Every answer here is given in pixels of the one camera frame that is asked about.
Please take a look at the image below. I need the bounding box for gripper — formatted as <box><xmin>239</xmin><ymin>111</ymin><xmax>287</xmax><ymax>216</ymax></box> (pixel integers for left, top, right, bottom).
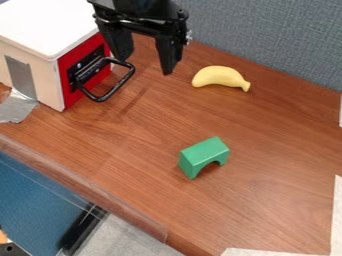
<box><xmin>86</xmin><ymin>0</ymin><xmax>194</xmax><ymax>76</ymax></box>

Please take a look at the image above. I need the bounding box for yellow toy banana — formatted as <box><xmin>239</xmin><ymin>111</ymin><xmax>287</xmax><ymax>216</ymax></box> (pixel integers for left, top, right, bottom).
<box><xmin>191</xmin><ymin>65</ymin><xmax>253</xmax><ymax>93</ymax></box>

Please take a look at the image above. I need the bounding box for white cabinet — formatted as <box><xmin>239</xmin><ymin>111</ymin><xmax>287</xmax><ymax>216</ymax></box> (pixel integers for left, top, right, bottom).
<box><xmin>0</xmin><ymin>0</ymin><xmax>106</xmax><ymax>113</ymax></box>

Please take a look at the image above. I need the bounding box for green arch block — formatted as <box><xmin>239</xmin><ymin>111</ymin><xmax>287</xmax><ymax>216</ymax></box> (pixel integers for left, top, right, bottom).
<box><xmin>177</xmin><ymin>135</ymin><xmax>232</xmax><ymax>181</ymax></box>

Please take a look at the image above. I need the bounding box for red drawer with black handle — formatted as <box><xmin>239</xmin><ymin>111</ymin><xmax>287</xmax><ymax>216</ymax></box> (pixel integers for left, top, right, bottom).
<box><xmin>57</xmin><ymin>31</ymin><xmax>137</xmax><ymax>110</ymax></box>

